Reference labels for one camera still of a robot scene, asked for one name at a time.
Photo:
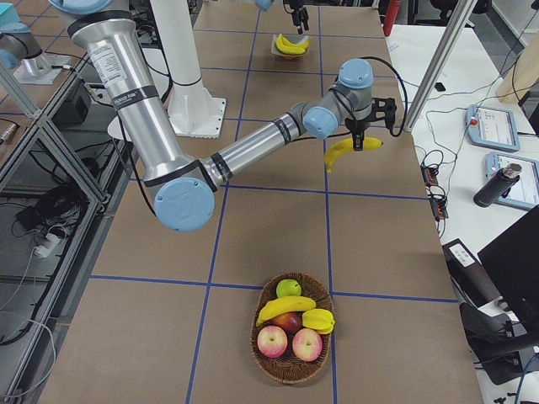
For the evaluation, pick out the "green pear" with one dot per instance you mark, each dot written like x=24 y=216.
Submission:
x=288 y=287

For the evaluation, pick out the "yellow starfruit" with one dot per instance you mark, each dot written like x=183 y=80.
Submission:
x=319 y=320

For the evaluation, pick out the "right red USB hub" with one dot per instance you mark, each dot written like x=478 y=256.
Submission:
x=438 y=207

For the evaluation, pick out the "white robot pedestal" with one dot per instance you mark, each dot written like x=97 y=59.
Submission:
x=191 y=108

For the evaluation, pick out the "black water bottle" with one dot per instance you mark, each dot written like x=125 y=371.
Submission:
x=498 y=185

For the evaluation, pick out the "red yellow mango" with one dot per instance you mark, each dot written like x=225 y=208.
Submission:
x=290 y=322

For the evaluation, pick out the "red apple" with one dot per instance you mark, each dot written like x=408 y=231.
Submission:
x=307 y=345
x=272 y=341

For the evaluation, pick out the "grey square ceramic plate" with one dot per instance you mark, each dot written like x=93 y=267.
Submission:
x=294 y=38

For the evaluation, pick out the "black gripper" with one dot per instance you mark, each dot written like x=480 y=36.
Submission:
x=356 y=125
x=295 y=7

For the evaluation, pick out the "black box with label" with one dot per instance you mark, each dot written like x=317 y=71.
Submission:
x=469 y=274

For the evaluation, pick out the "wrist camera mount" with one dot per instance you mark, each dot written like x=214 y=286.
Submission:
x=384 y=109

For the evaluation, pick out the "brown wicker basket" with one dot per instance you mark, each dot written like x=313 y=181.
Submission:
x=288 y=369

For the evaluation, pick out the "left teach pendant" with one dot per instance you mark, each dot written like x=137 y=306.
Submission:
x=492 y=128

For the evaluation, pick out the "yellow banana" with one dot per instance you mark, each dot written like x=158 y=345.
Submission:
x=283 y=305
x=304 y=42
x=287 y=48
x=343 y=147

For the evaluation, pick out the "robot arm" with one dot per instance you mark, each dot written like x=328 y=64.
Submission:
x=183 y=186

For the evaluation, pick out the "aluminium frame post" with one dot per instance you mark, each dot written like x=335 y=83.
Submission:
x=443 y=50

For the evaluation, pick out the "small black device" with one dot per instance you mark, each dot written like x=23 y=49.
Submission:
x=440 y=87

